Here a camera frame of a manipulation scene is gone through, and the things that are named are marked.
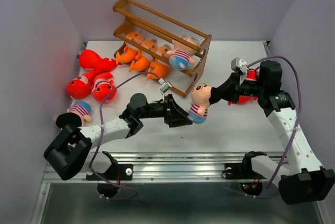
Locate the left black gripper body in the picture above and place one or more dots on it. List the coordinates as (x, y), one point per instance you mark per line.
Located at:
(167, 104)

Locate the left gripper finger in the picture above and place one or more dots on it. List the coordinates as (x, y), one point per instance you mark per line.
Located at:
(179, 121)
(177, 112)

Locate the boy doll striped shirt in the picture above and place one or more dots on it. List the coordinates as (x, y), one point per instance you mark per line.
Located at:
(180, 56)

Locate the orange shark plush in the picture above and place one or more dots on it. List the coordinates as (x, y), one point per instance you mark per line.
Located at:
(130, 51)
(157, 66)
(143, 60)

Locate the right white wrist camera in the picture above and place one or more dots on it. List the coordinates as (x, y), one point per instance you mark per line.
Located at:
(239, 65)

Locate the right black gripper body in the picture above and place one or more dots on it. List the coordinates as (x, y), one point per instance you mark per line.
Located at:
(248, 88)

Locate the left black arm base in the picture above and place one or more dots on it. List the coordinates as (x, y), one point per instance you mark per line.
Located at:
(109, 168)

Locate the red shark plush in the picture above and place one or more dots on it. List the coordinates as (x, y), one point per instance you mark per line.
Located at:
(80, 87)
(251, 76)
(89, 60)
(102, 86)

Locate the boy doll blue pants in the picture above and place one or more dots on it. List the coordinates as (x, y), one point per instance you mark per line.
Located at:
(202, 97)

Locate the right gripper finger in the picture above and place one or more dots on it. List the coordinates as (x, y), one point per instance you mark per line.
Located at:
(221, 93)
(230, 83)

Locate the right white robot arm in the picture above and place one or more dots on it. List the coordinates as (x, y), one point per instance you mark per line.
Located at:
(299, 175)

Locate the aluminium mounting rail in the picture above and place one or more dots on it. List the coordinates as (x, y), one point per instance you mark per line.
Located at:
(171, 167)

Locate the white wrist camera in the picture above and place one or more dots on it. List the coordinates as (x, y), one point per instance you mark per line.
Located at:
(239, 65)
(164, 85)

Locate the red shark plush top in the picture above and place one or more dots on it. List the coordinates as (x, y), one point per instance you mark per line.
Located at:
(89, 60)

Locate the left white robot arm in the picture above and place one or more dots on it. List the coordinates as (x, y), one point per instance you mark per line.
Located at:
(68, 153)

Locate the brown wooden toy shelf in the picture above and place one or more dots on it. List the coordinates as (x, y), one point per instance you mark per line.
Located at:
(164, 29)

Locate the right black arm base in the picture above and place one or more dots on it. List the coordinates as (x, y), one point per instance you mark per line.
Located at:
(243, 170)

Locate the boy doll far left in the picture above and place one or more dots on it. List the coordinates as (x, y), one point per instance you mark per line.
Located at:
(78, 114)

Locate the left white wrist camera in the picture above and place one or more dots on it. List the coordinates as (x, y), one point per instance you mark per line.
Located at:
(164, 85)

